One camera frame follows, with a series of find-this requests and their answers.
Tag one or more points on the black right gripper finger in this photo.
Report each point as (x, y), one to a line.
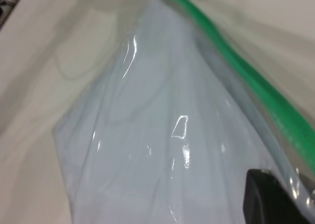
(268, 201)

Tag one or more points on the clear plastic bag green zipper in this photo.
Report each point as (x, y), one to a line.
(221, 49)

